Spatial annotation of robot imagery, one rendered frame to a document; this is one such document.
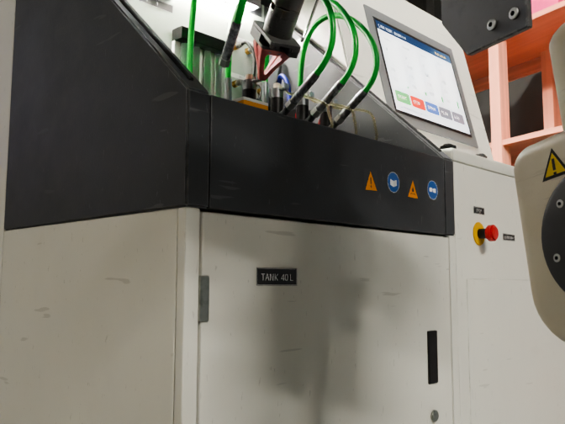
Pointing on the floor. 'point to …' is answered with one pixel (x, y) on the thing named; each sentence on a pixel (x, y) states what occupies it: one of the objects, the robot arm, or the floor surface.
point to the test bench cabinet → (113, 320)
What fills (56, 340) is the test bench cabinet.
